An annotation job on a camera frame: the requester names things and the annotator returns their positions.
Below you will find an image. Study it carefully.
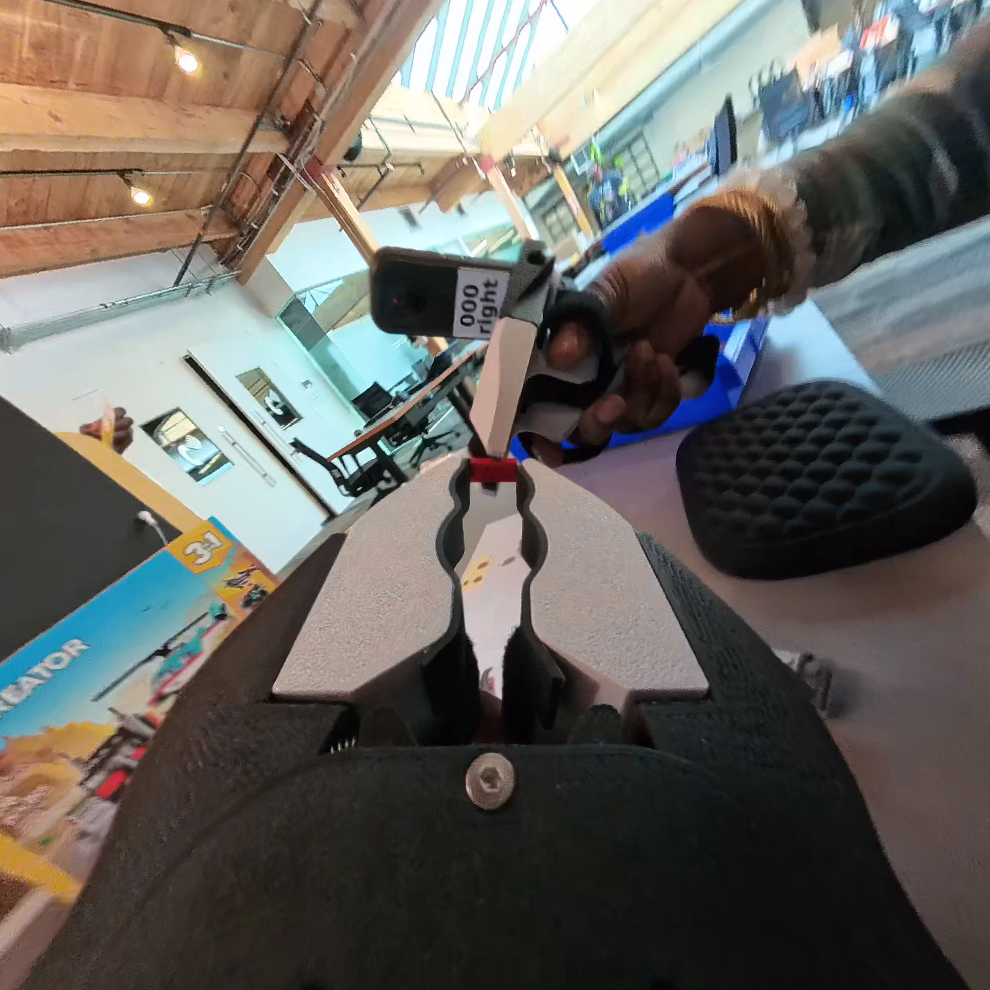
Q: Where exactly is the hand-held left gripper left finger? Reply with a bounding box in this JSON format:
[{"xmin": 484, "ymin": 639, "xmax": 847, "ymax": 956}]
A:
[{"xmin": 271, "ymin": 455, "xmax": 484, "ymax": 747}]

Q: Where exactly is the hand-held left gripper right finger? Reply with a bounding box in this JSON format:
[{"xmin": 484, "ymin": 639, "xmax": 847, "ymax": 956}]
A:
[{"xmin": 501, "ymin": 460, "xmax": 711, "ymax": 744}]

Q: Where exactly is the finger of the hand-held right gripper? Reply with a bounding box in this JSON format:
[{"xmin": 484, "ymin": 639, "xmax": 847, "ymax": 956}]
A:
[{"xmin": 468, "ymin": 316, "xmax": 538, "ymax": 459}]

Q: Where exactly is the person's right forearm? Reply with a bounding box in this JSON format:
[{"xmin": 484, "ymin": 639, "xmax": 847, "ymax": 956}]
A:
[{"xmin": 773, "ymin": 23, "xmax": 990, "ymax": 299}]

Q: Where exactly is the grey desk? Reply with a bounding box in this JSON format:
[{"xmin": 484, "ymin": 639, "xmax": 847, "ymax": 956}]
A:
[{"xmin": 534, "ymin": 302, "xmax": 990, "ymax": 990}]

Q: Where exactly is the person's right hand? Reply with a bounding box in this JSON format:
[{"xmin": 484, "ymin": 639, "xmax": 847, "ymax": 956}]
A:
[{"xmin": 548, "ymin": 193, "xmax": 739, "ymax": 469}]

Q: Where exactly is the wooden office table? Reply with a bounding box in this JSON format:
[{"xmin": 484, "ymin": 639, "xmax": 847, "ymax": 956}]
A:
[{"xmin": 325, "ymin": 340, "xmax": 490, "ymax": 496}]

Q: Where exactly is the black office chair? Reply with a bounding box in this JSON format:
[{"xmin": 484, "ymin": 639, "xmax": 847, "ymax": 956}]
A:
[
  {"xmin": 290, "ymin": 437, "xmax": 403, "ymax": 500},
  {"xmin": 387, "ymin": 387, "xmax": 457, "ymax": 465}
]

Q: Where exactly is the toy brick instruction booklet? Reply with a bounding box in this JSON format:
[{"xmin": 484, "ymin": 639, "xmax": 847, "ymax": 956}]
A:
[{"xmin": 463, "ymin": 487, "xmax": 535, "ymax": 674}]

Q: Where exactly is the small dark grey brick assembly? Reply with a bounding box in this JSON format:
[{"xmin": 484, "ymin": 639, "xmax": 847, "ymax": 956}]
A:
[{"xmin": 773, "ymin": 650, "xmax": 836, "ymax": 713}]

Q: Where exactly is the black padded wrist rest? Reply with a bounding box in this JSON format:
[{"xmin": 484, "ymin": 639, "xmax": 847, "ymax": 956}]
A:
[{"xmin": 675, "ymin": 379, "xmax": 979, "ymax": 581}]

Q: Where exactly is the colourful toy brick box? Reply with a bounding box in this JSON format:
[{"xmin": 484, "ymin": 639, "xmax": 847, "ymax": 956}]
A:
[{"xmin": 0, "ymin": 517, "xmax": 279, "ymax": 906}]

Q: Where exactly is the black panel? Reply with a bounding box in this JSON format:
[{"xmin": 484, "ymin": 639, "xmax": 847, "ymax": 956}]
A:
[{"xmin": 0, "ymin": 396, "xmax": 183, "ymax": 662}]

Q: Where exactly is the black computer monitor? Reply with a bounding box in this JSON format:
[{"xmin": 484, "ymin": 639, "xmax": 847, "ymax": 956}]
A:
[
  {"xmin": 758, "ymin": 70, "xmax": 809, "ymax": 144},
  {"xmin": 707, "ymin": 93, "xmax": 739, "ymax": 175}
]

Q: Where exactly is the gold bracelet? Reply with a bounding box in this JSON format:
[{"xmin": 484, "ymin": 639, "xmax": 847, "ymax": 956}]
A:
[{"xmin": 715, "ymin": 186, "xmax": 801, "ymax": 320}]

